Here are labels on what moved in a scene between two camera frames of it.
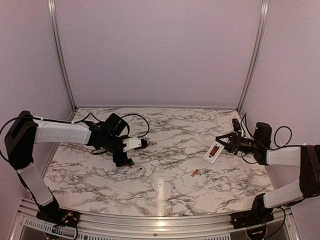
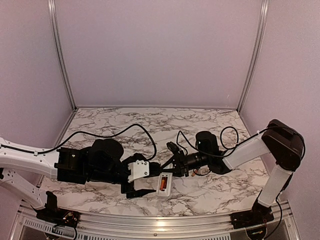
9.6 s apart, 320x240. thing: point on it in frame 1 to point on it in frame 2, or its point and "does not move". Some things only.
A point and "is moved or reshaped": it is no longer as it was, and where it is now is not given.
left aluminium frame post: x=59 y=44 does not move
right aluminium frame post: x=264 y=18 does not move
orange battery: x=195 y=172 does not move
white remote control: x=214 y=152 is moved or reshaped
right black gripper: x=235 y=144 to x=180 y=163
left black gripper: x=122 y=159 to x=132 y=192
